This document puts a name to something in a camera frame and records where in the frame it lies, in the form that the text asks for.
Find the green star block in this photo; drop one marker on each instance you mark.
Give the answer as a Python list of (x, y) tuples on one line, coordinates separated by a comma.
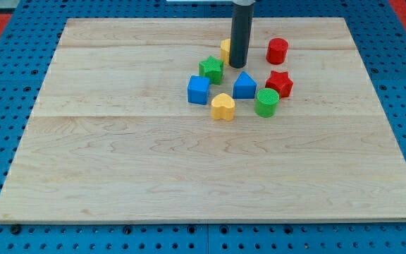
[(212, 68)]

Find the blue cube block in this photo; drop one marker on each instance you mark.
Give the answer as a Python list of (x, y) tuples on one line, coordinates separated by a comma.
[(198, 90)]

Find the red star block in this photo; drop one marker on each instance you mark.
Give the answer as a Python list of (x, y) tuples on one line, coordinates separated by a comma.
[(280, 82)]

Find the light wooden board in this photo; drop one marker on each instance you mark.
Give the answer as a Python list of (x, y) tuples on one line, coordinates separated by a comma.
[(112, 139)]

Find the yellow block behind rod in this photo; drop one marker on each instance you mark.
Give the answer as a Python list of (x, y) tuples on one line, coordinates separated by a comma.
[(225, 51)]

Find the green cylinder block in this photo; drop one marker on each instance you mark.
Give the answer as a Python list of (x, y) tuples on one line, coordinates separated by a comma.
[(266, 102)]

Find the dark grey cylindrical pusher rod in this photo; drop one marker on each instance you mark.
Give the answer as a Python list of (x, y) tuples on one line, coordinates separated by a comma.
[(241, 25)]

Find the yellow heart block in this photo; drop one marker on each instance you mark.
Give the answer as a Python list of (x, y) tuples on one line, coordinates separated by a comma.
[(223, 107)]

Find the blue triangle block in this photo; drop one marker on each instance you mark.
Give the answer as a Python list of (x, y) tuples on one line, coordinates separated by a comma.
[(244, 87)]

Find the red cylinder block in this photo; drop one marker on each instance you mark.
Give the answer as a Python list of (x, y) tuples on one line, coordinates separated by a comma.
[(277, 51)]

